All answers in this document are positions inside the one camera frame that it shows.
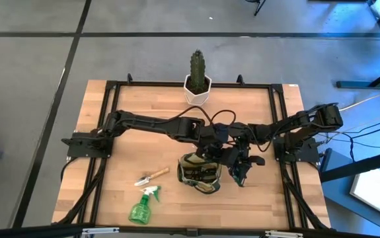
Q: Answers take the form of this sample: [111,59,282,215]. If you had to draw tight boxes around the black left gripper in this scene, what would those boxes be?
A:
[194,122,233,160]

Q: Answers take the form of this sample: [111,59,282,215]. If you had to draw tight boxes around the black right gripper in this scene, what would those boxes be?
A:
[221,124,255,177]

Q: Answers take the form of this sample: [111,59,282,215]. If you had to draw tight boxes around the cream green canvas gardening bag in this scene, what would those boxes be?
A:
[176,151,223,195]

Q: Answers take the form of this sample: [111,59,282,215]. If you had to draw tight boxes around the wide trowel wooden handle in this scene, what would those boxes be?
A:
[133,167,171,188]

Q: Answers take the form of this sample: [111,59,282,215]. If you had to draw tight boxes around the white hexagonal plant pot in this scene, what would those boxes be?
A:
[183,74,213,107]

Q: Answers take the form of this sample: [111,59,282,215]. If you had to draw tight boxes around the green column cactus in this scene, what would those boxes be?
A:
[189,49,207,95]

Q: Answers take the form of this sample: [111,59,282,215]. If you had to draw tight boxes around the green plastic spray bottle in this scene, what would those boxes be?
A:
[128,184,163,225]

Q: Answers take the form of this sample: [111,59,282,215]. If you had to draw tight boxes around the dark metal stand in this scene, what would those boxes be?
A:
[319,147,380,232]

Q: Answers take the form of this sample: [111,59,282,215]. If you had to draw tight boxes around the black chair base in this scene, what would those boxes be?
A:
[244,0,267,17]

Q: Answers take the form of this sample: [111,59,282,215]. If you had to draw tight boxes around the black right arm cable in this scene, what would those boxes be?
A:
[209,109,237,127]

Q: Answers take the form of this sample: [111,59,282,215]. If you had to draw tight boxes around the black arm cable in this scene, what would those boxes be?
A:
[209,109,237,127]
[156,105,212,126]

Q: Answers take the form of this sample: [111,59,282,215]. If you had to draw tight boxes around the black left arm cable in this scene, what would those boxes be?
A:
[156,105,212,126]

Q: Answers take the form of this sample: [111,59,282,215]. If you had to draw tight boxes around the silver frame corner bracket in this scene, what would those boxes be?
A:
[264,230,305,238]
[81,227,121,237]

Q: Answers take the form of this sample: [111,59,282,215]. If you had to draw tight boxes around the black aluminium table frame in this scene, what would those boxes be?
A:
[52,73,334,238]

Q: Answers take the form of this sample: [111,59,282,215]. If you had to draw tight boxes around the black floor cables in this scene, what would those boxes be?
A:
[318,114,380,163]

